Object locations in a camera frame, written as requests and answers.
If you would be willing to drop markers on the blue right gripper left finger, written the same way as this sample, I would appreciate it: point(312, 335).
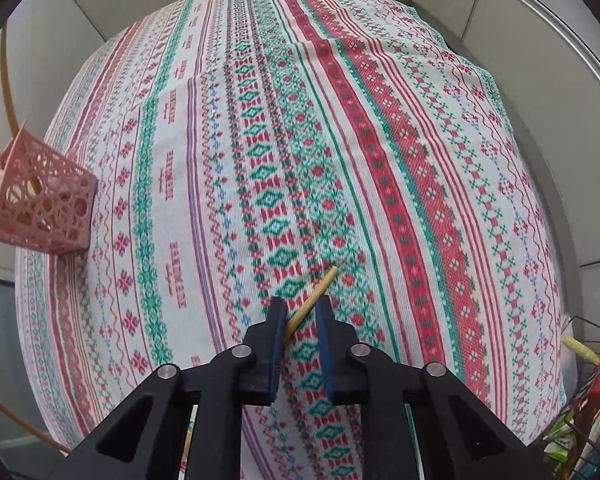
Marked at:
point(266, 341)

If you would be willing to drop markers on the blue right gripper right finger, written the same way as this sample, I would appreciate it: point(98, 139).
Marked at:
point(343, 358)

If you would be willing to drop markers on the wooden chopstick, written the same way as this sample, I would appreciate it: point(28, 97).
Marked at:
point(29, 429)
point(12, 120)
point(300, 315)

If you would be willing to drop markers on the pink perforated utensil holder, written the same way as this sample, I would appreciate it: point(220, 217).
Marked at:
point(46, 199)

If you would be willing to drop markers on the patterned striped tablecloth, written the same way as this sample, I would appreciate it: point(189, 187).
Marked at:
point(242, 149)

